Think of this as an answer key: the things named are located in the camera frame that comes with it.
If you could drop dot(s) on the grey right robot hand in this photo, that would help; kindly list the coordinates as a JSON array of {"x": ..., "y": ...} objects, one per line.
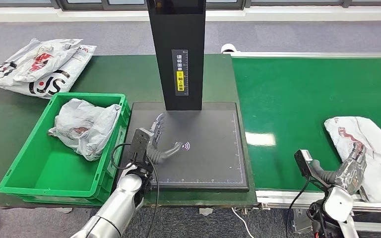
[{"x": 351, "y": 170}]

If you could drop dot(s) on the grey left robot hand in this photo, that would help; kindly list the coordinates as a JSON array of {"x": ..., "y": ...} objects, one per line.
[{"x": 164, "y": 155}]

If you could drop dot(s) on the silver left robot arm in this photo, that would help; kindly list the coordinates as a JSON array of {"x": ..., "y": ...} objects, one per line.
[{"x": 118, "y": 203}]

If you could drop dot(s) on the green conveyor belt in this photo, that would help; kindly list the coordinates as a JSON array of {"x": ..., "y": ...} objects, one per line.
[{"x": 292, "y": 98}]

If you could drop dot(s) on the black inbound scanner machine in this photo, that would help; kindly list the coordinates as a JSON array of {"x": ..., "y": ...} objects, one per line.
[{"x": 177, "y": 33}]

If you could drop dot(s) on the white conveyor end roller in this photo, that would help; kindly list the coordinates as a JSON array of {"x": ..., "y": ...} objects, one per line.
[{"x": 229, "y": 48}]

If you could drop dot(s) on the white parcel bag black letters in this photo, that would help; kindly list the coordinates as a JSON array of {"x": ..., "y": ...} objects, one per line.
[{"x": 69, "y": 74}]

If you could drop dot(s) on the white parcel bag red print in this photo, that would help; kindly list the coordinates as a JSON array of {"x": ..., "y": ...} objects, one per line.
[{"x": 39, "y": 62}]

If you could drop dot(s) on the white clip under table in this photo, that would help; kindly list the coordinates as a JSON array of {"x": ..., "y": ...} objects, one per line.
[{"x": 205, "y": 211}]

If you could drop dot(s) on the black yellow label sticker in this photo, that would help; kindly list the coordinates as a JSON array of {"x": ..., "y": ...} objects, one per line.
[{"x": 180, "y": 72}]

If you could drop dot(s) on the green plastic crate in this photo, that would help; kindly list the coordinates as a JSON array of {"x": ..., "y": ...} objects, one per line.
[{"x": 55, "y": 177}]

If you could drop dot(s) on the black left wrist camera plate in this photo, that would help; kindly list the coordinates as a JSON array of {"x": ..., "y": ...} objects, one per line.
[{"x": 139, "y": 144}]

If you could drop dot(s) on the black wrist camera plate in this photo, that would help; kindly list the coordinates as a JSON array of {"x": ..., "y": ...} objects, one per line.
[
  {"x": 139, "y": 144},
  {"x": 304, "y": 164}
]

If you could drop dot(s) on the black right wrist camera plate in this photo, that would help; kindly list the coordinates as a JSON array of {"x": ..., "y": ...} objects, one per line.
[{"x": 304, "y": 164}]

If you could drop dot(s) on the aluminium conveyor frame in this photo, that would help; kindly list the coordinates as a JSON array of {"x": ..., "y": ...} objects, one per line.
[{"x": 308, "y": 54}]

